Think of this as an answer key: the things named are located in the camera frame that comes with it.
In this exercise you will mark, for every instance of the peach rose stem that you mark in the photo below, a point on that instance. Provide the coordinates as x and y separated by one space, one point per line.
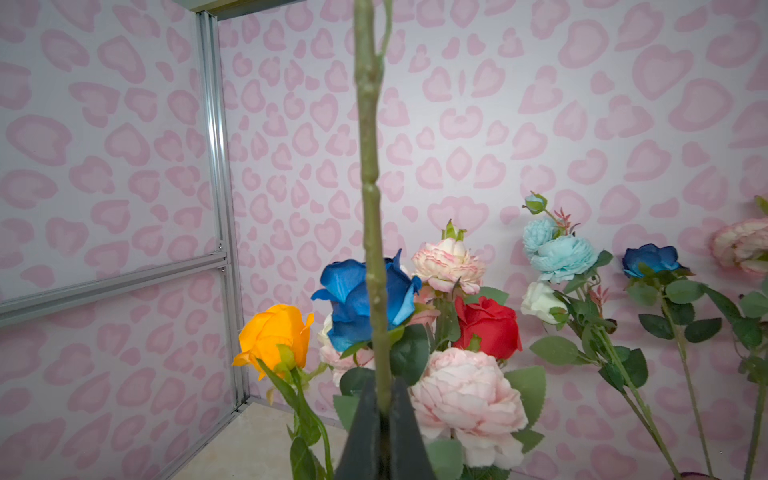
368 77

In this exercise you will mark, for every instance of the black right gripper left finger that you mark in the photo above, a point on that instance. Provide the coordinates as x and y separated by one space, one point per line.
361 455

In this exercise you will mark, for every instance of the white rose stem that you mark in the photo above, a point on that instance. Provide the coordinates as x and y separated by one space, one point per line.
538 300

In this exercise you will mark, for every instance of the purple ribbed glass vase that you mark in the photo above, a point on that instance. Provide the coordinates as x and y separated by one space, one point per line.
696 476

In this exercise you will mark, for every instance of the pink rose spray stem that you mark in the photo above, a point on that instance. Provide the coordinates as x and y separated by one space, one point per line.
741 249

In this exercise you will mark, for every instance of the aluminium frame profile left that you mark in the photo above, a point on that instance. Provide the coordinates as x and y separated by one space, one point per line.
118 211

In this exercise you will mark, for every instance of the pale pink white flower bunch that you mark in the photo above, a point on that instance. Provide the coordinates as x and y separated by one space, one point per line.
466 397

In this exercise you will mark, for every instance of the blue rose stem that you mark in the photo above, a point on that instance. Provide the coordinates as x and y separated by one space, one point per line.
656 277

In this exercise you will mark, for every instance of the orange rose stem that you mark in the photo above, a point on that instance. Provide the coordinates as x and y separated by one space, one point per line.
276 344

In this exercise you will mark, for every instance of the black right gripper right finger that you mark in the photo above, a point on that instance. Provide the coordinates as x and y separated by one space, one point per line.
408 454

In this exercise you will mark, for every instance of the light blue flower spray stem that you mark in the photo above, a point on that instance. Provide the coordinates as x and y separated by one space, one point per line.
570 265

